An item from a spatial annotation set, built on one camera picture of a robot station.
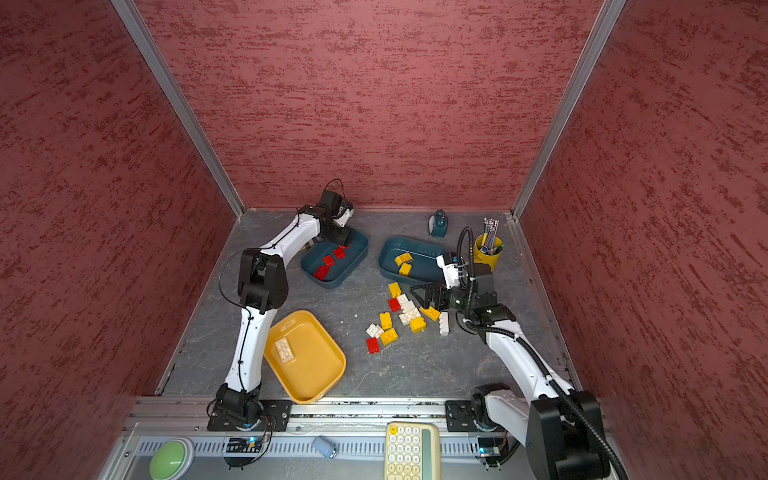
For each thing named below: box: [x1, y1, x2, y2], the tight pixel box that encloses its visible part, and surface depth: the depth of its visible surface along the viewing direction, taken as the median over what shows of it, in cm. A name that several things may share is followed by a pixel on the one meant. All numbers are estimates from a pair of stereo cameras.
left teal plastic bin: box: [301, 230, 369, 289], surface depth 106 cm
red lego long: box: [314, 265, 329, 281], surface depth 102 cm
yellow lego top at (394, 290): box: [388, 282, 401, 298], surface depth 97 cm
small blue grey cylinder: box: [312, 435, 337, 460], surface depth 70 cm
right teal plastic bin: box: [378, 236, 447, 285], surface depth 108 cm
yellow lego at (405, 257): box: [394, 252, 413, 266], surface depth 106 cm
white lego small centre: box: [365, 322, 384, 338], surface depth 89 cm
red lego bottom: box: [366, 337, 380, 355], surface depth 89 cm
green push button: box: [149, 437, 196, 480], surface depth 68 cm
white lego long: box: [275, 337, 295, 363], surface depth 85 cm
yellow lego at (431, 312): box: [419, 306, 441, 322], surface depth 94 cm
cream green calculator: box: [384, 422, 440, 480], surface depth 69 cm
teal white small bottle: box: [428, 209, 449, 238], surface depth 112 cm
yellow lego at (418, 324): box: [410, 316, 427, 333], surface depth 91 cm
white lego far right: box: [439, 311, 449, 336], surface depth 91 cm
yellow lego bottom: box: [380, 328, 399, 346], surface depth 89 cm
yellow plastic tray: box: [264, 310, 346, 404], surface depth 85 cm
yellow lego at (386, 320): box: [379, 311, 393, 330], surface depth 91 cm
